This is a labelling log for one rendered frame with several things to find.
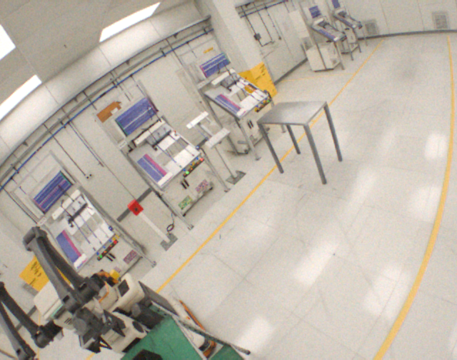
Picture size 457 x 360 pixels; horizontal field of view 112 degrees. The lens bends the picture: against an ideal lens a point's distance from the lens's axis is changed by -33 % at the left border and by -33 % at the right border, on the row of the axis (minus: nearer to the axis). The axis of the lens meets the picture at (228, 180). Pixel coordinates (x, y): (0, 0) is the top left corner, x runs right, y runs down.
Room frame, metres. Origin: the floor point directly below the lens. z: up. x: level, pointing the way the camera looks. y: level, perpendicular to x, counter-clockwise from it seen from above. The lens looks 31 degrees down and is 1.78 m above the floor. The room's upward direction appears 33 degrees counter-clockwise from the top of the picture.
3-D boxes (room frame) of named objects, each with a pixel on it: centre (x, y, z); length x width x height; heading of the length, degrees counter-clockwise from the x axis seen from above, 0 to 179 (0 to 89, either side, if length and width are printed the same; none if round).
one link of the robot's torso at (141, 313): (0.82, 1.09, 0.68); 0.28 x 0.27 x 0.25; 113
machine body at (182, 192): (3.16, 0.67, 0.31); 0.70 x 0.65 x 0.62; 113
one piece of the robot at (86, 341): (0.68, 1.09, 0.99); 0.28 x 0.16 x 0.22; 113
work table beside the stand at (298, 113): (2.15, -0.96, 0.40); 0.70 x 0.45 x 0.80; 21
